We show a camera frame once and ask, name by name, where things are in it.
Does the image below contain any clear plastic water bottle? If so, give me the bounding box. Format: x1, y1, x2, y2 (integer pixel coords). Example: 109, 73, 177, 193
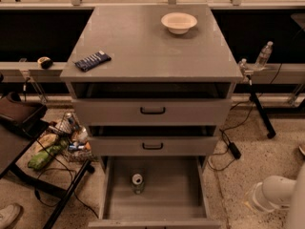
254, 41, 274, 71

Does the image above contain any white shoe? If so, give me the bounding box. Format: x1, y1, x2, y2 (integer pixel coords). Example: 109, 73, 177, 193
0, 203, 22, 229

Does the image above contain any black cable on floor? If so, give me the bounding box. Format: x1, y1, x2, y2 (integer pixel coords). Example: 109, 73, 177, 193
22, 76, 99, 219

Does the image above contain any green soda can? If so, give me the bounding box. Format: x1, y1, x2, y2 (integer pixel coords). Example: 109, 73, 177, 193
132, 174, 145, 194

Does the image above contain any bottom grey drawer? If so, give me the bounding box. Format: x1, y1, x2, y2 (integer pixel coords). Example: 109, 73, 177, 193
89, 156, 221, 229

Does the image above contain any white bowl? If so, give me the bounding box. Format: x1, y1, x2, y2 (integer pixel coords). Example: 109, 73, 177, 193
161, 12, 197, 34

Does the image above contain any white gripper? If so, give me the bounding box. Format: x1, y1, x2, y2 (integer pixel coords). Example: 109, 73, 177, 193
246, 182, 275, 213

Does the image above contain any top grey drawer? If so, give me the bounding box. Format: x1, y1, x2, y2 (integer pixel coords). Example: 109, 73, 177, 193
72, 82, 231, 126

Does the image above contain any dark blue snack bar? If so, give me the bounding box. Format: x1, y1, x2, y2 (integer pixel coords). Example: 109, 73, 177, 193
74, 51, 112, 72

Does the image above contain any green snack bag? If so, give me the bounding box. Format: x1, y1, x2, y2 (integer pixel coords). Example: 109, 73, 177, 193
28, 138, 69, 171

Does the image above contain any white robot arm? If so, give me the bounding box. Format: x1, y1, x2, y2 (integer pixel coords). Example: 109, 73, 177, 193
245, 164, 305, 229

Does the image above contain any grey drawer cabinet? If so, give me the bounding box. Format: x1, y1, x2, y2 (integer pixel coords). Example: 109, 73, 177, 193
59, 3, 244, 164

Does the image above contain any wire basket of items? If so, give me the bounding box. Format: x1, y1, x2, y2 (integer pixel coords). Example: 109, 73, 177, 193
48, 112, 96, 162

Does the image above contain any black tripod stand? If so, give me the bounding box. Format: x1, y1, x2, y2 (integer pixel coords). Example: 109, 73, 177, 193
238, 58, 276, 139

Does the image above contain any black tape measure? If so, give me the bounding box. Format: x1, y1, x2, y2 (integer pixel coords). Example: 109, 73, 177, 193
37, 56, 53, 70

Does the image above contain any brown shoe at right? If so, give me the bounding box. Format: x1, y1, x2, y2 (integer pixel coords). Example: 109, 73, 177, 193
298, 145, 305, 156

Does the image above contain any black side table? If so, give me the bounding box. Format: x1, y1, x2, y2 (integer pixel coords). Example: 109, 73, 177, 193
0, 91, 95, 229

